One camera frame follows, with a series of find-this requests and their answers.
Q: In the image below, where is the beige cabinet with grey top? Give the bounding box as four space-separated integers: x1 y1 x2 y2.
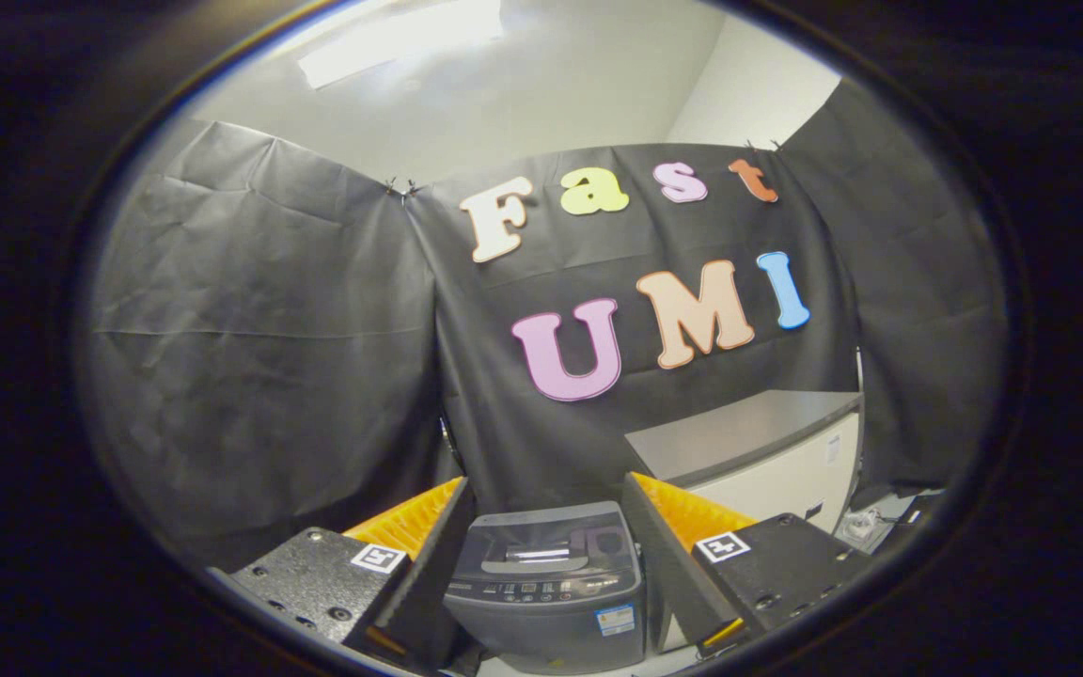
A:
624 389 864 654

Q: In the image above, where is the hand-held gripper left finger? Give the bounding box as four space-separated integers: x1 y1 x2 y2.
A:
208 477 477 670

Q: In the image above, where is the grey washing machine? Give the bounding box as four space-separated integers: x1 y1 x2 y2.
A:
443 500 648 676

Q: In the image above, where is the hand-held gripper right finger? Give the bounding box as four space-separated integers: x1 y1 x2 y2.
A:
620 472 871 659

